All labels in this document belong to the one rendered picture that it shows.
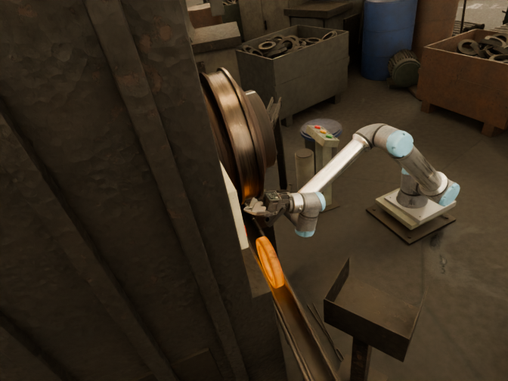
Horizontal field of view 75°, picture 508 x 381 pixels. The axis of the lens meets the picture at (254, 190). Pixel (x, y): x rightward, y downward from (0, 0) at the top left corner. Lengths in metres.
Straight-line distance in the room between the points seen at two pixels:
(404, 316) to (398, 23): 3.67
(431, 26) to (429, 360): 3.81
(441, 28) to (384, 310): 4.01
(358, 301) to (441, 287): 0.94
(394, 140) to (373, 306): 0.76
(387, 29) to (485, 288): 3.12
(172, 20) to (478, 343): 1.88
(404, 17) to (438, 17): 0.47
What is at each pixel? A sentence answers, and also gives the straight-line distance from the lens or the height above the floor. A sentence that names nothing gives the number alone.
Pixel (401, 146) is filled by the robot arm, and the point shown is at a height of 0.81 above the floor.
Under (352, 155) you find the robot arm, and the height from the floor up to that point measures 0.74.
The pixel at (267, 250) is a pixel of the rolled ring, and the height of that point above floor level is 0.82.
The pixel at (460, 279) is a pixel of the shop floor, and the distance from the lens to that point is 2.23.
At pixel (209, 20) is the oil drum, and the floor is 0.70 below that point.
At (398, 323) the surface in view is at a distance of 1.27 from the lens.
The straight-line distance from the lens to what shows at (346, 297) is 1.28.
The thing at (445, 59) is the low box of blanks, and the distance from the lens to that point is 3.60.
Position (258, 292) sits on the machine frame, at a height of 0.87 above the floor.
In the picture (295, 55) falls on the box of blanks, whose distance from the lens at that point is 3.46.
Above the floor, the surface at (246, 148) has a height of 1.18.
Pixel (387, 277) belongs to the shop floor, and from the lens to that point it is 2.13.
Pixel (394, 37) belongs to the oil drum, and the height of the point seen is 0.51.
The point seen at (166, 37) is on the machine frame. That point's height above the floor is 1.56.
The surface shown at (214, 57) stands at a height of 0.70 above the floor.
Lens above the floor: 1.67
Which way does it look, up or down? 37 degrees down
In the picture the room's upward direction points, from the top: 10 degrees counter-clockwise
